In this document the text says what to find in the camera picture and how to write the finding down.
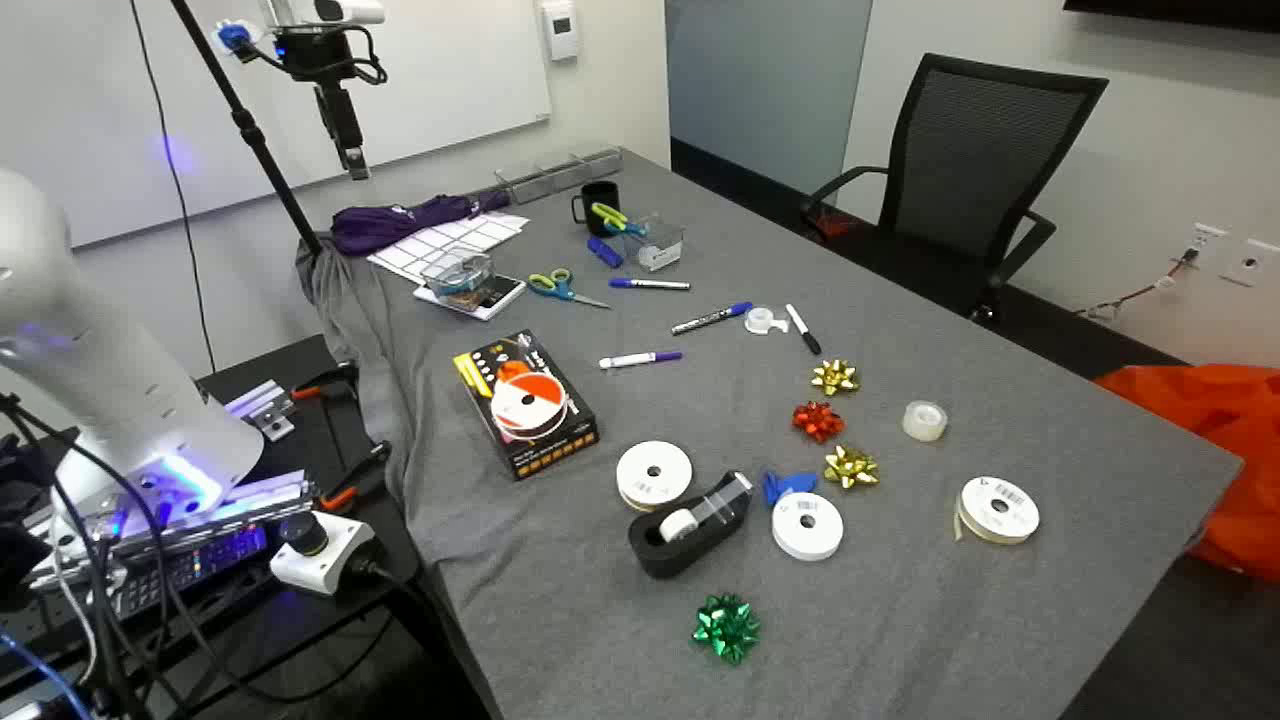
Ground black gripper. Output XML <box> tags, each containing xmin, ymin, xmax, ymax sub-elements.
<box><xmin>313</xmin><ymin>76</ymin><xmax>376</xmax><ymax>184</ymax></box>

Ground tape roll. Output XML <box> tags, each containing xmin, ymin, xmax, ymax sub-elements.
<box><xmin>421</xmin><ymin>250</ymin><xmax>497</xmax><ymax>300</ymax></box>

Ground black orange printed box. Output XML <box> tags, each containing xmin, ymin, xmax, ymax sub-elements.
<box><xmin>449</xmin><ymin>329</ymin><xmax>603</xmax><ymax>486</ymax></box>

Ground purple cloth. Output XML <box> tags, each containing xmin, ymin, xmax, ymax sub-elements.
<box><xmin>327</xmin><ymin>188</ymin><xmax>515</xmax><ymax>259</ymax></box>

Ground black tripod pole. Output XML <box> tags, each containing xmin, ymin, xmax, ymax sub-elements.
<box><xmin>167</xmin><ymin>0</ymin><xmax>327</xmax><ymax>256</ymax></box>

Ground white label sheet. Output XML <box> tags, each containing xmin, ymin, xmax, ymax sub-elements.
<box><xmin>365</xmin><ymin>210</ymin><xmax>532</xmax><ymax>288</ymax></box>

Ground black mug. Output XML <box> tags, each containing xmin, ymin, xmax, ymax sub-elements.
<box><xmin>566</xmin><ymin>180</ymin><xmax>624</xmax><ymax>242</ymax></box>

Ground yellow green highlighter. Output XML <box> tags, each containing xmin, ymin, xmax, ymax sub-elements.
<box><xmin>588</xmin><ymin>199</ymin><xmax>636</xmax><ymax>242</ymax></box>

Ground orange white ribbon spool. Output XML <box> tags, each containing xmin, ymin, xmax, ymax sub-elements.
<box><xmin>484</xmin><ymin>360</ymin><xmax>575</xmax><ymax>444</ymax></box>

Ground small clear container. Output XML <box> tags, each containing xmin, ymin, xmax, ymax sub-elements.
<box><xmin>633</xmin><ymin>219</ymin><xmax>688</xmax><ymax>277</ymax></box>

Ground blue white marker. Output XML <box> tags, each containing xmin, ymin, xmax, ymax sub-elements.
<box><xmin>606</xmin><ymin>272</ymin><xmax>696</xmax><ymax>295</ymax></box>

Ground white marker purple cap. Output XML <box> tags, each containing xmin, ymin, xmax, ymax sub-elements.
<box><xmin>596</xmin><ymin>349</ymin><xmax>688</xmax><ymax>372</ymax></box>

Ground silver marker blue cap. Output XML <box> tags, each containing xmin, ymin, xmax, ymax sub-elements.
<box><xmin>668</xmin><ymin>300</ymin><xmax>760</xmax><ymax>339</ymax></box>

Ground white power adapter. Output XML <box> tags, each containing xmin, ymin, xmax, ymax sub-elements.
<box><xmin>268</xmin><ymin>509</ymin><xmax>381</xmax><ymax>602</ymax></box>

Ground metal robot mounting stand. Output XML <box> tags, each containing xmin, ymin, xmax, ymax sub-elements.
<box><xmin>23</xmin><ymin>375</ymin><xmax>323</xmax><ymax>633</ymax></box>

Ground small white ribbon roll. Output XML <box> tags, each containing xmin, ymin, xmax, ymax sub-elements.
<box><xmin>740</xmin><ymin>306</ymin><xmax>790</xmax><ymax>339</ymax></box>

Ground black white marker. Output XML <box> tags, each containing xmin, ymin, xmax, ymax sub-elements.
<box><xmin>779</xmin><ymin>300</ymin><xmax>827</xmax><ymax>360</ymax></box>

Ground black tape dispenser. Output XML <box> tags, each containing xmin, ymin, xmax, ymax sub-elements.
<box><xmin>624</xmin><ymin>467</ymin><xmax>757</xmax><ymax>584</ymax></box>

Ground gold gift bow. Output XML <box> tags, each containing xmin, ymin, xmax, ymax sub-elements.
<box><xmin>820</xmin><ymin>444</ymin><xmax>880</xmax><ymax>498</ymax></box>
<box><xmin>807</xmin><ymin>358</ymin><xmax>864</xmax><ymax>399</ymax></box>

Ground red gift bow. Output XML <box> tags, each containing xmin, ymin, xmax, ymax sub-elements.
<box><xmin>787</xmin><ymin>399</ymin><xmax>846</xmax><ymax>449</ymax></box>

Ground blue gift bow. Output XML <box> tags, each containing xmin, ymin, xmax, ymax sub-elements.
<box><xmin>757</xmin><ymin>464</ymin><xmax>820</xmax><ymax>512</ymax></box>

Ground green gift bow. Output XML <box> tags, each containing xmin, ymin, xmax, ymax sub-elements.
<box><xmin>688</xmin><ymin>591</ymin><xmax>762</xmax><ymax>667</ymax></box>

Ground black mesh office chair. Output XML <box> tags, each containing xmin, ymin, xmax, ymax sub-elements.
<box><xmin>797</xmin><ymin>53</ymin><xmax>1110</xmax><ymax>324</ymax></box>

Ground small white round cap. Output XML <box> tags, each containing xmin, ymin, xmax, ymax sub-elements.
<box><xmin>899</xmin><ymin>398</ymin><xmax>951</xmax><ymax>449</ymax></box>

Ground gray tablecloth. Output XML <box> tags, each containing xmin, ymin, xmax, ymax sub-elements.
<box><xmin>292</xmin><ymin>143</ymin><xmax>1246</xmax><ymax>720</ymax></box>

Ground orange bag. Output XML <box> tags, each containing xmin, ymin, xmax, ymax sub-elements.
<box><xmin>1093</xmin><ymin>360</ymin><xmax>1280</xmax><ymax>588</ymax></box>

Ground orange handled clamp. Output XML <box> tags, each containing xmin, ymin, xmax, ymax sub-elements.
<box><xmin>317</xmin><ymin>444</ymin><xmax>391</xmax><ymax>515</ymax></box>
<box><xmin>283</xmin><ymin>372</ymin><xmax>360</xmax><ymax>407</ymax></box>

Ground green blue handled scissors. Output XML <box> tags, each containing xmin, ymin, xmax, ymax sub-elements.
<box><xmin>524</xmin><ymin>263</ymin><xmax>615</xmax><ymax>311</ymax></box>

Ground white wall thermostat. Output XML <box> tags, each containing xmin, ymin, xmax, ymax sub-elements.
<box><xmin>536</xmin><ymin>0</ymin><xmax>585</xmax><ymax>64</ymax></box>

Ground black cable bundle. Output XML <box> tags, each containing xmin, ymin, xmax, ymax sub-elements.
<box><xmin>0</xmin><ymin>393</ymin><xmax>174</xmax><ymax>720</ymax></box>

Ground black wall television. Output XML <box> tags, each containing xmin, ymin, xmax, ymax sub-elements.
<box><xmin>1058</xmin><ymin>0</ymin><xmax>1280</xmax><ymax>35</ymax></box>

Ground white wall outlet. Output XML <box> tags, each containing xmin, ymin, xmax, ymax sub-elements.
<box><xmin>1183</xmin><ymin>219</ymin><xmax>1235</xmax><ymax>277</ymax></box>
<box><xmin>1232</xmin><ymin>237</ymin><xmax>1280</xmax><ymax>294</ymax></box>

